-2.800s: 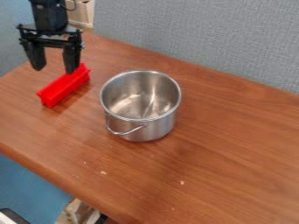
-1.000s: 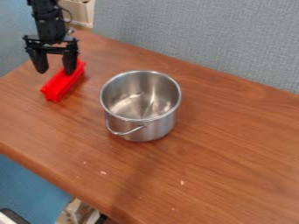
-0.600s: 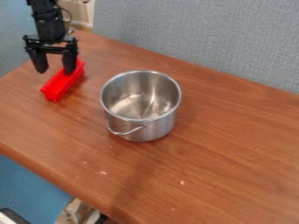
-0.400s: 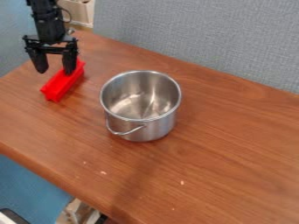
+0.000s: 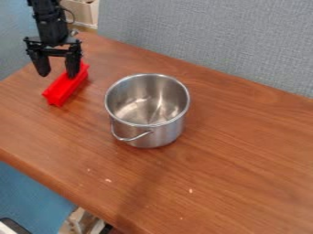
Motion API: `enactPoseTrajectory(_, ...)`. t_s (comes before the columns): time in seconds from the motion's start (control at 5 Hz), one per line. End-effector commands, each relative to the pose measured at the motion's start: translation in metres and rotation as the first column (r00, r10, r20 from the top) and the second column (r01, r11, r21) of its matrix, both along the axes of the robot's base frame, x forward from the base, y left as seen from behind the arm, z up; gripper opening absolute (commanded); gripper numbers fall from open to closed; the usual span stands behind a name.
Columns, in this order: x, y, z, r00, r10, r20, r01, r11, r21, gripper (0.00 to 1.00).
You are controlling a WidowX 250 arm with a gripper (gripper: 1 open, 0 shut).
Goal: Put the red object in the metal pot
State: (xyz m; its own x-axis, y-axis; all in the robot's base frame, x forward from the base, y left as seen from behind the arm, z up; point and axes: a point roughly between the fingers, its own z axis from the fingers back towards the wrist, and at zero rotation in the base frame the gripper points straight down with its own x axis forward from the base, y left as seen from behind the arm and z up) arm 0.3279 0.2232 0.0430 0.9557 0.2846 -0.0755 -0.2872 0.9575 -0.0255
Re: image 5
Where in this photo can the red plastic block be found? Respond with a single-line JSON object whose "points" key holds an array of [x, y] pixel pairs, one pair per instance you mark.
{"points": [[59, 91]]}

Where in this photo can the stainless steel pot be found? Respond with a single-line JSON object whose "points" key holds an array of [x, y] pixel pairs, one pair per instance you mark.
{"points": [[148, 105]]}

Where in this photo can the black and white device corner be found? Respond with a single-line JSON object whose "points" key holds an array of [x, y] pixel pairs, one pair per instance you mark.
{"points": [[11, 227]]}

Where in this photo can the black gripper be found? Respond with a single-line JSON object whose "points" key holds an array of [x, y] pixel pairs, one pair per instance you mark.
{"points": [[68, 48]]}

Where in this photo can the light wooden frame under table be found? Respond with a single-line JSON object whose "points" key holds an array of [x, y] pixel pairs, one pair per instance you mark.
{"points": [[82, 222]]}

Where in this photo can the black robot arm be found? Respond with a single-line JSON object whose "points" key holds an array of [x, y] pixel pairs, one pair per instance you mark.
{"points": [[55, 41]]}

